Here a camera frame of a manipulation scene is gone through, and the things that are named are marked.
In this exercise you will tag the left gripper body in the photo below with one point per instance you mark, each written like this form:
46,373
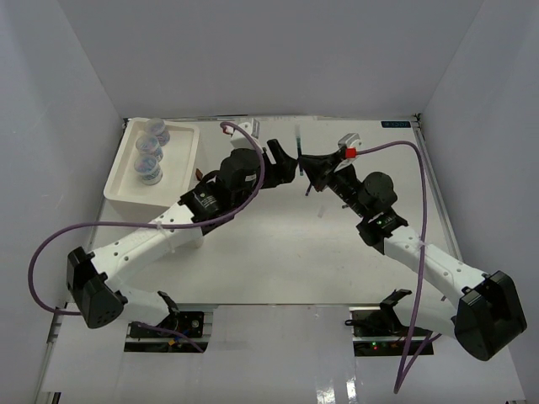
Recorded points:
274,176

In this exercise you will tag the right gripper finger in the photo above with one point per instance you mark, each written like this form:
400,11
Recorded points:
318,187
319,168

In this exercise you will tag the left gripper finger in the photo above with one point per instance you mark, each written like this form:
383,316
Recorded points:
285,165
269,159

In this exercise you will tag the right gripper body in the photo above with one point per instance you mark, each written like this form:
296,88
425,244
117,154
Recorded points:
343,182

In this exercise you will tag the clear jar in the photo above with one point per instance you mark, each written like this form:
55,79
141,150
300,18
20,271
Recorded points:
157,127
148,169
149,145

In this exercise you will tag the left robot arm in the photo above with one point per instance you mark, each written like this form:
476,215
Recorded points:
98,280

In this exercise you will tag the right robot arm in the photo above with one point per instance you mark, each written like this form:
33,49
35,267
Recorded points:
482,311

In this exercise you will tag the blue pen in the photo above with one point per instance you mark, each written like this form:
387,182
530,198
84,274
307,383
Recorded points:
298,140

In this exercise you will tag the blue table label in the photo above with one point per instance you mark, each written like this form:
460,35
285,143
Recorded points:
395,124

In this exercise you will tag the white three-drawer storage box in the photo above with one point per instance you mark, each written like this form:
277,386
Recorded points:
181,157

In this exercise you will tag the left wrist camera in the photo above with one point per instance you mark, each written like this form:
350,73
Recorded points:
238,139

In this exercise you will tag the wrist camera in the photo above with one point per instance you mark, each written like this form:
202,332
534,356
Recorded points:
238,139
350,143

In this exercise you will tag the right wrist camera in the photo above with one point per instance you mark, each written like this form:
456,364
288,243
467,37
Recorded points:
350,143

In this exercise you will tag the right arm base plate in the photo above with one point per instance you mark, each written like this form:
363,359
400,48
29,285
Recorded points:
373,336

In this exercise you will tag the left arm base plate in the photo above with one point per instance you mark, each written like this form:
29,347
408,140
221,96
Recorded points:
188,332

